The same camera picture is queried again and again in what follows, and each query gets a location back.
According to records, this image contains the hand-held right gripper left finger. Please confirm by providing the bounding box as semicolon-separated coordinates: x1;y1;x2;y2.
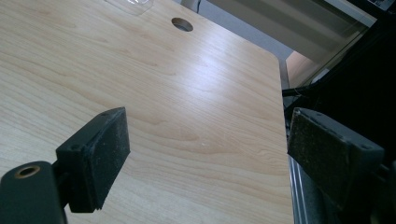
55;106;131;214

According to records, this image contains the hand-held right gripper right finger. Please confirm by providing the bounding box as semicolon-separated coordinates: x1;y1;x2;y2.
287;107;386;211

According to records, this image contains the beige partition panel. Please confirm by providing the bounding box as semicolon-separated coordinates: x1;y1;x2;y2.
205;0;377;64

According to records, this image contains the clear plastic bag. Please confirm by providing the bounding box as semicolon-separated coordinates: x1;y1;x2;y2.
104;0;155;17

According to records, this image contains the black cable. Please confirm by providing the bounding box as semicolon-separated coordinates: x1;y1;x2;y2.
281;84;316;97

